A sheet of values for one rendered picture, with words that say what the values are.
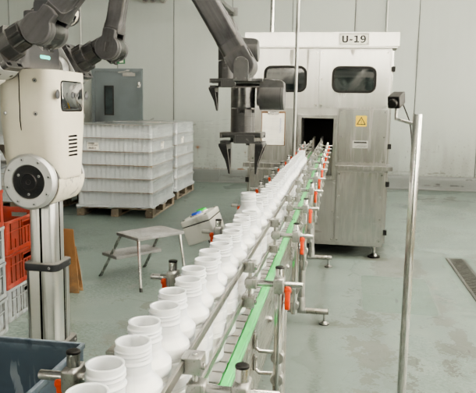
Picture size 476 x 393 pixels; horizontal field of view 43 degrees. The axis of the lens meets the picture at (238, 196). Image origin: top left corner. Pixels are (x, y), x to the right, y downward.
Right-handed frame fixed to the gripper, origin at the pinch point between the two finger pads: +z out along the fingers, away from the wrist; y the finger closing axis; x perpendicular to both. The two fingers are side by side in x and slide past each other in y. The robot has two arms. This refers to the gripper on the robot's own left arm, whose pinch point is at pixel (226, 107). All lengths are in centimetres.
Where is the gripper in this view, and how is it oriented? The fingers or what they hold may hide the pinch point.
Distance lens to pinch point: 194.2
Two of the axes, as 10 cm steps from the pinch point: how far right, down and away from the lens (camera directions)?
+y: -9.9, -0.3, 1.6
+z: -0.1, 9.9, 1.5
